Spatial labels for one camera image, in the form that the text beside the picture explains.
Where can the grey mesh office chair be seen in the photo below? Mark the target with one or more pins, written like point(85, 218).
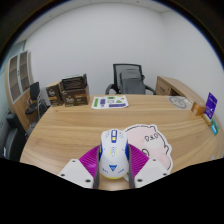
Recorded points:
point(131, 81)

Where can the wooden side cabinet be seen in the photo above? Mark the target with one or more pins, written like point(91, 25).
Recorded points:
point(170, 87)

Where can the black visitor chair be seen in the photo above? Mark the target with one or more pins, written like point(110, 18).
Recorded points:
point(34, 91)

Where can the wooden shelf unit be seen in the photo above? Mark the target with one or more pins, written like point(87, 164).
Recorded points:
point(16, 83)

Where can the teal packet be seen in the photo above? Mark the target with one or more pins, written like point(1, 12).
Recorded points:
point(215, 127)

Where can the round grey and white disc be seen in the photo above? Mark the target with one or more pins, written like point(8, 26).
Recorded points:
point(178, 102)

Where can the large brown cardboard box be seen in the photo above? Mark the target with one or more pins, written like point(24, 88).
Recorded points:
point(76, 97)

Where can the white sheet with coloured stickers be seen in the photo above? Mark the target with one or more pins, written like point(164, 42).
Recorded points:
point(109, 102)

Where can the small brown cardboard box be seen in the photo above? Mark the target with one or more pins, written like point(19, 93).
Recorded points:
point(54, 95)

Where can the black box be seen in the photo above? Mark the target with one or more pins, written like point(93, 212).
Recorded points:
point(74, 82)

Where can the white and blue computer mouse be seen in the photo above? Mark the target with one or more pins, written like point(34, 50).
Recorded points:
point(114, 156)

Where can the pink cartoon pig mouse pad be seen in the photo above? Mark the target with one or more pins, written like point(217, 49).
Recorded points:
point(156, 143)

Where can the orange box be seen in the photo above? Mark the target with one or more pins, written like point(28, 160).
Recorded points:
point(198, 109)

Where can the black leather armchair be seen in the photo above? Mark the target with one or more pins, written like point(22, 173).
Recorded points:
point(11, 138)

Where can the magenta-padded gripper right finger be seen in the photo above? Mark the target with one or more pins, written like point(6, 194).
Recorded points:
point(138, 161)

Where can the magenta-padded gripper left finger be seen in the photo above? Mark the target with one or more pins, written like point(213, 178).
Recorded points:
point(89, 163)

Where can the purple card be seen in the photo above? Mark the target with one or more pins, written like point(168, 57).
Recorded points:
point(211, 105)

